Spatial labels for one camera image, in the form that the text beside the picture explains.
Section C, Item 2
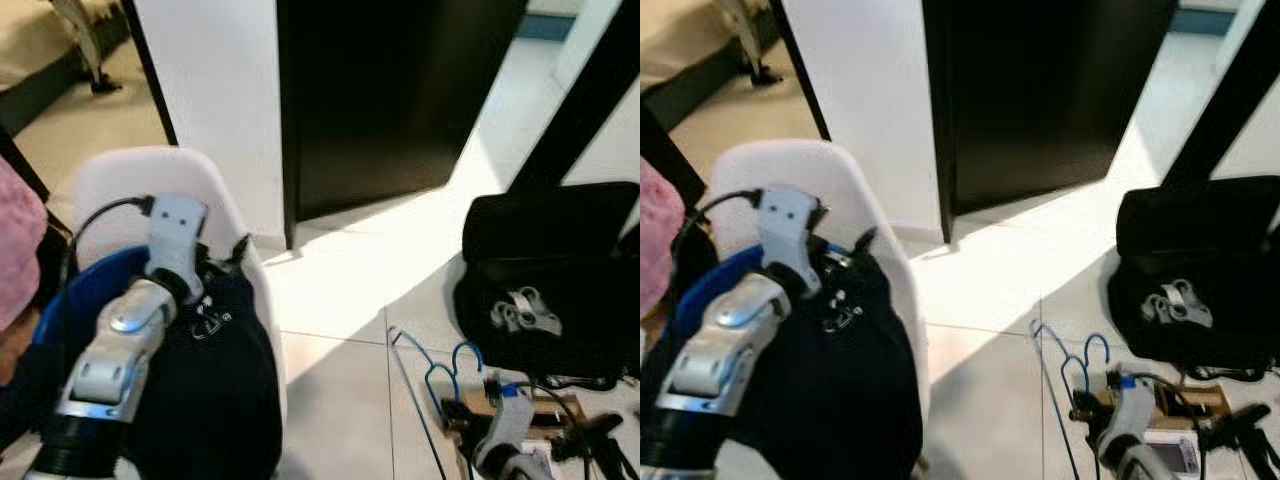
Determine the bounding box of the black bag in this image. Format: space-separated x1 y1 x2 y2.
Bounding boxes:
450 180 641 383
1103 173 1280 379

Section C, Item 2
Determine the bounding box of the person in pink shirt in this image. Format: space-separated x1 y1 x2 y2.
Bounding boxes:
640 155 687 351
0 155 51 391

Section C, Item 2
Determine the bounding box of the black door frame post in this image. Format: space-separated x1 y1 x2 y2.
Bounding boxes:
118 0 181 148
768 0 833 143

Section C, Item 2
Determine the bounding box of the white plastic chair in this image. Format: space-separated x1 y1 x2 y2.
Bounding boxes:
703 138 933 446
73 146 293 441

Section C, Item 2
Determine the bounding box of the grey metal stand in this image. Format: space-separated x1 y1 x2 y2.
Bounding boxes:
715 0 786 89
50 0 123 96

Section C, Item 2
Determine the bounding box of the brown cardboard box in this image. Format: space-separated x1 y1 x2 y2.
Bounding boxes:
445 385 587 447
1085 380 1233 433

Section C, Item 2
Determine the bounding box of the black pillar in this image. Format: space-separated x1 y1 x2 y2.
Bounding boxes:
1160 0 1280 191
508 0 641 198

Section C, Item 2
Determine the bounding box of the beige sofa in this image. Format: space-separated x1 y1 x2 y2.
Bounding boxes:
0 0 133 136
640 0 776 131

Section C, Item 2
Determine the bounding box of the blue plastic hanger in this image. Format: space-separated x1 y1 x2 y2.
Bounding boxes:
386 326 488 480
1028 318 1113 480

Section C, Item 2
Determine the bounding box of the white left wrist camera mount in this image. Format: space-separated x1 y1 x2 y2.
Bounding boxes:
754 184 827 298
146 192 212 303

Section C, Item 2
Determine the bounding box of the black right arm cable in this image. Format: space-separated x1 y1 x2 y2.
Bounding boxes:
515 378 601 480
1133 372 1206 476

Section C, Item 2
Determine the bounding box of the white product box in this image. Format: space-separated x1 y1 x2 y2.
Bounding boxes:
520 440 563 480
1145 430 1203 477

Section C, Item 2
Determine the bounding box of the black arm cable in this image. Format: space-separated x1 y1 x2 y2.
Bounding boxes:
1133 372 1206 476
688 187 766 263
515 378 601 480
62 194 159 301

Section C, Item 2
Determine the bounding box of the grey plastic gadget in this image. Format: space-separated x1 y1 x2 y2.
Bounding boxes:
1140 278 1217 331
488 285 564 339

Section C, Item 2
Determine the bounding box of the black tripod gadget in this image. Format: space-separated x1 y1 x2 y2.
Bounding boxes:
1198 403 1280 466
550 412 641 480

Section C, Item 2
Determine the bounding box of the navy garment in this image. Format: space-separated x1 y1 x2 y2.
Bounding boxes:
5 255 288 480
700 250 928 480

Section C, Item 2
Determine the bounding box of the black door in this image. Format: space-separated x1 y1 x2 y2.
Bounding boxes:
920 0 1181 246
276 0 531 251

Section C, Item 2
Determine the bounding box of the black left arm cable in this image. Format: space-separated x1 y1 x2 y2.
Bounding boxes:
688 187 766 263
62 194 159 301

